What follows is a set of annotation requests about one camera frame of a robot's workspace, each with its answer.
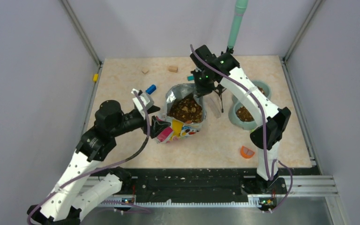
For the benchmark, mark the aluminium frame rail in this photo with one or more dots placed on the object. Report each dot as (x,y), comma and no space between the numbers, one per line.
(298,186)

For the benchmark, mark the clear plastic scoop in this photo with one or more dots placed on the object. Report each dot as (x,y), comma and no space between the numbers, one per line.
(214,103)

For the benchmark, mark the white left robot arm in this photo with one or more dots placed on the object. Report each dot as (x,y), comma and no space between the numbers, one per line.
(66,204)

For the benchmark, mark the light wooden block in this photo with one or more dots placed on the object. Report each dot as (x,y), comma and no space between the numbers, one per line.
(173,69)

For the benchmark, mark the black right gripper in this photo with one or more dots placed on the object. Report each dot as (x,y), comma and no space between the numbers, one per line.
(200,91)

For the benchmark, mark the black tripod stand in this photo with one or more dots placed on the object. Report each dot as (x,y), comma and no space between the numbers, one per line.
(220,89)

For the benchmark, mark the small wooden cube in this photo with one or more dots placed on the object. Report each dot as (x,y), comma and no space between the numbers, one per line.
(145,70)

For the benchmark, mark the teal double pet bowl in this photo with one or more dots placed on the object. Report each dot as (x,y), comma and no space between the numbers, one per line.
(239,116)

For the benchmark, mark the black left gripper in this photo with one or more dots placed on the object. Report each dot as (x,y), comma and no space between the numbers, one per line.
(157,126)

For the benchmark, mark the blue toy block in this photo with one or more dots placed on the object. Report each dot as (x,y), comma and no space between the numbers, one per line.
(151,89)

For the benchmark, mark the orange semicircle toy block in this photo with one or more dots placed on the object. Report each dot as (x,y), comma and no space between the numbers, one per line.
(246,152)

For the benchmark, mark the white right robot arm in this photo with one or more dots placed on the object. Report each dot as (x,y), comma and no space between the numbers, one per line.
(271,119)

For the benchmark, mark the teal rectangular block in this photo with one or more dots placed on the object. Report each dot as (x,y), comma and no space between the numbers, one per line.
(190,78)

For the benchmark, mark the pink pet food bag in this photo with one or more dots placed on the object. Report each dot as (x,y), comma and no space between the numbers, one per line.
(185,112)

